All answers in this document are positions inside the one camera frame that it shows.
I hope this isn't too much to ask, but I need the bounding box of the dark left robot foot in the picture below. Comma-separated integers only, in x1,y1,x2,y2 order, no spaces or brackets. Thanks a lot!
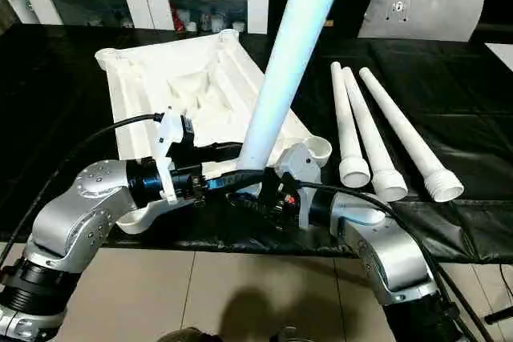
158,325,217,342

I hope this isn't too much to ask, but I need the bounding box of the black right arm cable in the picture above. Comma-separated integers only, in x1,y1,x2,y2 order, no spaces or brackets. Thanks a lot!
282,173,494,342

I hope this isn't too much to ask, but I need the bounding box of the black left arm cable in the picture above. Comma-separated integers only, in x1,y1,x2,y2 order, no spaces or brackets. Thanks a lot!
0,113,165,263

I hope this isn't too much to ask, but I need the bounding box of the white plastic table top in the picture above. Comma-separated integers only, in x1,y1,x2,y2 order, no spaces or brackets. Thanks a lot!
95,29,333,235

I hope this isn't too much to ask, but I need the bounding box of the white plastic table leg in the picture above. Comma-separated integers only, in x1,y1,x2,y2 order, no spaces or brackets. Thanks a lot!
329,61,372,188
341,67,410,203
236,0,354,171
358,67,466,204

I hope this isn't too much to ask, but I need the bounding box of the black work mat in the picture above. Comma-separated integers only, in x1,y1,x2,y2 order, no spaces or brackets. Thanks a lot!
0,23,513,265

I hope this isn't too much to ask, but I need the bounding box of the black tripod leg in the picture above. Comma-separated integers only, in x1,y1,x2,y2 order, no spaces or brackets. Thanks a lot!
483,308,513,324

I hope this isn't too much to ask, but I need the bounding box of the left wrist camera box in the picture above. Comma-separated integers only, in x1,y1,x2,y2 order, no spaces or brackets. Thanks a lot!
151,106,196,203

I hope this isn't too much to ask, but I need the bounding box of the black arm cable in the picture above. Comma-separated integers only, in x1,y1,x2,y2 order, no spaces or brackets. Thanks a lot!
0,113,165,263
282,173,494,342

